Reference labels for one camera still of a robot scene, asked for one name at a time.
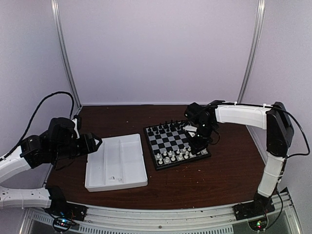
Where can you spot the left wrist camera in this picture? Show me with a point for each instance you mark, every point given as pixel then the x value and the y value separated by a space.
pixel 77 120

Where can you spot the front aluminium rail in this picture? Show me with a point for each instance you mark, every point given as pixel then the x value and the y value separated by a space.
pixel 210 220

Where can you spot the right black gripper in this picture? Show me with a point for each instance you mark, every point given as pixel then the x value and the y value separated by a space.
pixel 197 147

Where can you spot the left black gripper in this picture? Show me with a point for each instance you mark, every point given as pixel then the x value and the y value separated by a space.
pixel 88 146

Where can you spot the right aluminium frame post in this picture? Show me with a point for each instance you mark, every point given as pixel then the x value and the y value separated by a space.
pixel 259 19

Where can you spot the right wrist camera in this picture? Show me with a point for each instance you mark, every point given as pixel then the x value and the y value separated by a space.
pixel 191 130

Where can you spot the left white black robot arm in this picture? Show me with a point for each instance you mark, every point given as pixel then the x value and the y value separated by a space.
pixel 61 140

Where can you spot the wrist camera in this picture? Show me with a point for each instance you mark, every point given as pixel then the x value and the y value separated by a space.
pixel 77 120
pixel 191 130

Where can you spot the aluminium frame post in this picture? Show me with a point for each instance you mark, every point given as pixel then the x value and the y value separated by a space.
pixel 64 54
pixel 259 19

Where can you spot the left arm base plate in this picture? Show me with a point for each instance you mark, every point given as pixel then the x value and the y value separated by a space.
pixel 70 211

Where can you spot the white chess piece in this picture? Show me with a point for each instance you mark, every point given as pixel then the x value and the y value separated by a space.
pixel 180 156

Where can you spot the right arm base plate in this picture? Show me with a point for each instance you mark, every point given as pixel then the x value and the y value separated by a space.
pixel 249 210

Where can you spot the black grey chess board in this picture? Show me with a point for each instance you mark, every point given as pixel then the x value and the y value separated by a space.
pixel 170 137

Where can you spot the left aluminium frame post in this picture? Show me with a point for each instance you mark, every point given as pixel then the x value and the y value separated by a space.
pixel 64 54

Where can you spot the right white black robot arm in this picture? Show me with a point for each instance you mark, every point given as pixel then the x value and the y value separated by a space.
pixel 272 120

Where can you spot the white plastic compartment tray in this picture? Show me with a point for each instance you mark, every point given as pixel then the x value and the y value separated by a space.
pixel 117 164

